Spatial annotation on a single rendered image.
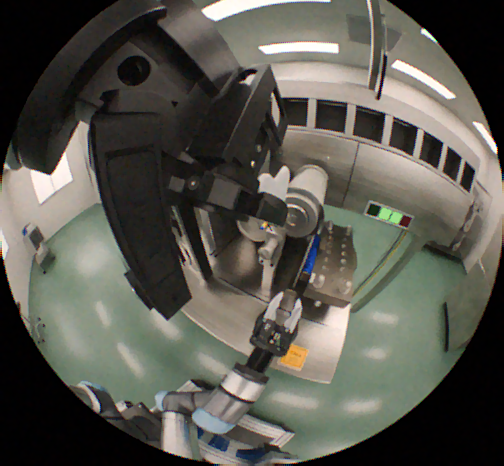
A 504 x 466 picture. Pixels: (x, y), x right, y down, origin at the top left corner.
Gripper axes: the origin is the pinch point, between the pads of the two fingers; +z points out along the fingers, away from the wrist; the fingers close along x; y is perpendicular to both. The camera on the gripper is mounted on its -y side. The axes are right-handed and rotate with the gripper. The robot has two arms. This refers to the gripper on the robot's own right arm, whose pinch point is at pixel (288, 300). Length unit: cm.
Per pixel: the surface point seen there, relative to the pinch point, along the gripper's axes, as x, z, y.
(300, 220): 4.0, 11.6, 16.4
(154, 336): 85, -54, -109
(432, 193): -50, 46, 26
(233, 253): 31.7, 19.3, -19.0
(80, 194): 556, -61, -52
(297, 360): -11.3, -11.2, -16.6
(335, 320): -20.7, 7.5, -19.0
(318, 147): 6, 46, 29
